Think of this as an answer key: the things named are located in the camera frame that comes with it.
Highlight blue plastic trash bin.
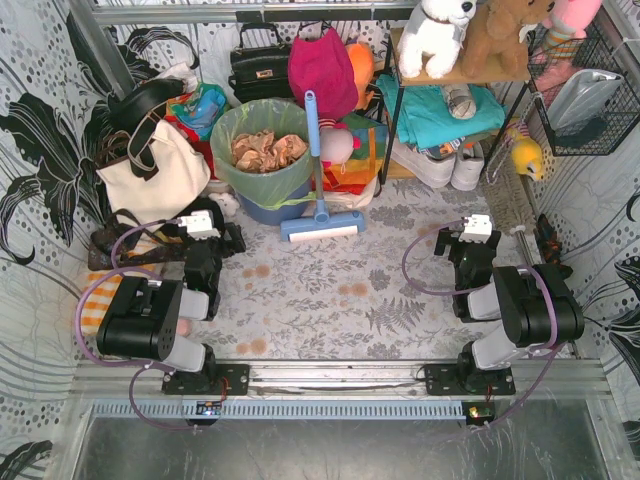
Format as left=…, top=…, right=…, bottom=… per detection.
left=236, top=180, right=312, bottom=226

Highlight green plastic trash bag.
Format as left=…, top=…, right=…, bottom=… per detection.
left=210, top=99, right=314, bottom=210

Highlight blue floor mop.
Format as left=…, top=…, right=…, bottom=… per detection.
left=280, top=90, right=366, bottom=243

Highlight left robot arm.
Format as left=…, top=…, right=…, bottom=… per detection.
left=96, top=209, right=250, bottom=398

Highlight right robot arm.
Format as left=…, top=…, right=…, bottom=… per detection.
left=425, top=227, right=584, bottom=396

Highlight cream canvas tote bag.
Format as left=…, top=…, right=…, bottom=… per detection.
left=97, top=120, right=211, bottom=224

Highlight rainbow striped bag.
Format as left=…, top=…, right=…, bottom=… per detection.
left=323, top=113, right=388, bottom=195

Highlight magenta fabric bag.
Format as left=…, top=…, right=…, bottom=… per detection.
left=288, top=27, right=358, bottom=120

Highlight white fluffy plush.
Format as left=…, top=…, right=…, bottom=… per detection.
left=208, top=192, right=240, bottom=217

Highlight white sneakers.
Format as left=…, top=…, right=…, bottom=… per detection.
left=391, top=142, right=485, bottom=191

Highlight orange checkered cloth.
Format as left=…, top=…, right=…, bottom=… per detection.
left=80, top=265, right=161, bottom=336

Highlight yellow plush toy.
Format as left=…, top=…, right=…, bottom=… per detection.
left=509, top=127, right=544, bottom=181

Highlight crumpled brown paper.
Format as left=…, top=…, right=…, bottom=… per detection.
left=231, top=130, right=308, bottom=174

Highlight colourful folded clothes stack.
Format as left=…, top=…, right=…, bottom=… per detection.
left=164, top=83, right=230, bottom=180

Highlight teal folded cloth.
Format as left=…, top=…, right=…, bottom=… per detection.
left=395, top=85, right=505, bottom=149

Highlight pink round plush doll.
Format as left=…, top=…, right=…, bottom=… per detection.
left=319, top=119, right=361, bottom=168

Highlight black leather handbag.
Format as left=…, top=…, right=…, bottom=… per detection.
left=228, top=23, right=293, bottom=103

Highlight silver foil pouch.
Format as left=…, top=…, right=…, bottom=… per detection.
left=547, top=69, right=624, bottom=130

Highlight wooden shelf rack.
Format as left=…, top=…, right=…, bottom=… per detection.
left=379, top=28, right=530, bottom=184

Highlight brown teddy bear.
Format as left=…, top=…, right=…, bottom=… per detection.
left=460, top=0, right=555, bottom=78

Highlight orange plush toy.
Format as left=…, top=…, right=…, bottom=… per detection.
left=346, top=43, right=375, bottom=110

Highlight white plush dog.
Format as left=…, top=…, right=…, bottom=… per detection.
left=398, top=0, right=477, bottom=79

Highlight pink plush toy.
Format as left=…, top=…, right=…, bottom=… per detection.
left=542, top=0, right=602, bottom=49

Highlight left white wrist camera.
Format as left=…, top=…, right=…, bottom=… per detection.
left=177, top=210, right=220, bottom=240

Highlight dark brown strap bag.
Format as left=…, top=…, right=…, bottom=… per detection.
left=87, top=209, right=187, bottom=271

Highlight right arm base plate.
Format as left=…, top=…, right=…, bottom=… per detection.
left=424, top=364, right=516, bottom=396

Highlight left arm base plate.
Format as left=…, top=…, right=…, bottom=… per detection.
left=161, top=364, right=250, bottom=396

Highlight black wire basket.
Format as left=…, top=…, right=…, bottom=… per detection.
left=528, top=24, right=639, bottom=156

